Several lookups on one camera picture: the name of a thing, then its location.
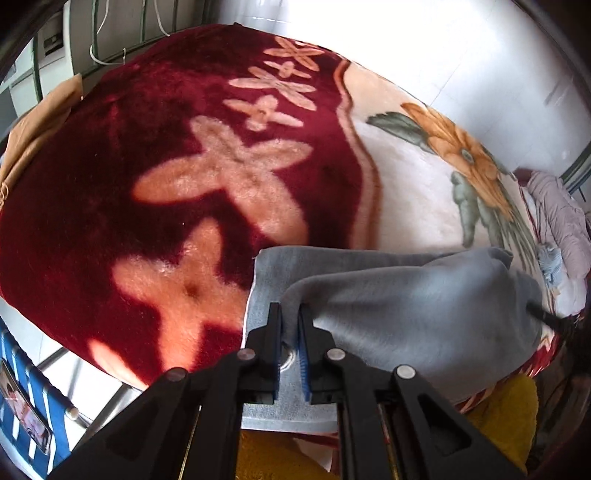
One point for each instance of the red floral plush blanket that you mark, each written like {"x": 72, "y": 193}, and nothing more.
{"x": 131, "y": 236}

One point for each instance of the blue white box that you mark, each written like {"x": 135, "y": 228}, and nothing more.
{"x": 33, "y": 411}

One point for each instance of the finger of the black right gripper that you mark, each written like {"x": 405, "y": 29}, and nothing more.
{"x": 560, "y": 325}

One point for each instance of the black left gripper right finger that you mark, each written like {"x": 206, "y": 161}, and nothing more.
{"x": 392, "y": 424}

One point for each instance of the tan cloth on bed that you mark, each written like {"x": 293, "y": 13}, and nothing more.
{"x": 36, "y": 128}

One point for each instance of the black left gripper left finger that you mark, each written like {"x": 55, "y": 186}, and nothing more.
{"x": 185, "y": 425}

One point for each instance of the grey pants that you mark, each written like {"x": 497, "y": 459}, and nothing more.
{"x": 459, "y": 319}

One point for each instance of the blue striped cloth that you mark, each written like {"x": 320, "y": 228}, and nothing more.
{"x": 551, "y": 263}

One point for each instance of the green metal bed frame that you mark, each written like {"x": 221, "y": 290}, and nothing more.
{"x": 91, "y": 37}

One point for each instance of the pink quilted jacket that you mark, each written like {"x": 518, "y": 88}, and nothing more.
{"x": 565, "y": 219}

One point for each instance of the yellow fuzzy garment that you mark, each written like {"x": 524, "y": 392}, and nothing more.
{"x": 507, "y": 417}

